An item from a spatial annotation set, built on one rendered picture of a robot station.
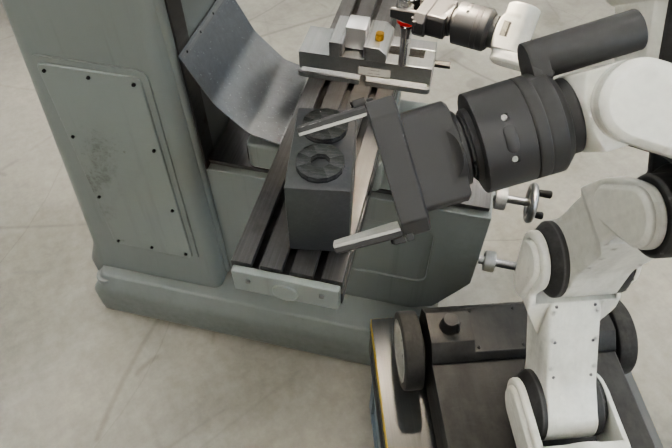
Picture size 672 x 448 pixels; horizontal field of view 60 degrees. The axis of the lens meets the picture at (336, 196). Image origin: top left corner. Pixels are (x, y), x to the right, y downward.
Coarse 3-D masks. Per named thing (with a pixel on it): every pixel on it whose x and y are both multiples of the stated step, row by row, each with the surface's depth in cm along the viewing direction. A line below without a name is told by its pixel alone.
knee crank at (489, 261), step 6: (486, 252) 165; (492, 252) 165; (480, 258) 166; (486, 258) 164; (492, 258) 164; (486, 264) 164; (492, 264) 164; (498, 264) 165; (504, 264) 165; (510, 264) 165; (516, 264) 164; (486, 270) 165; (492, 270) 164
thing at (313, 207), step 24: (312, 120) 113; (312, 144) 109; (336, 144) 111; (288, 168) 107; (312, 168) 105; (336, 168) 105; (288, 192) 105; (312, 192) 104; (336, 192) 104; (288, 216) 110; (312, 216) 109; (336, 216) 109; (312, 240) 115
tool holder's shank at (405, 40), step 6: (402, 30) 128; (408, 30) 127; (402, 36) 129; (408, 36) 129; (402, 42) 130; (408, 42) 130; (402, 48) 132; (408, 48) 132; (402, 54) 133; (408, 54) 133; (402, 60) 134; (408, 60) 134; (402, 66) 135
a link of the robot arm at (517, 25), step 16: (480, 16) 116; (496, 16) 117; (512, 16) 115; (528, 16) 115; (480, 32) 116; (496, 32) 116; (512, 32) 115; (528, 32) 115; (480, 48) 119; (496, 48) 118; (512, 48) 115
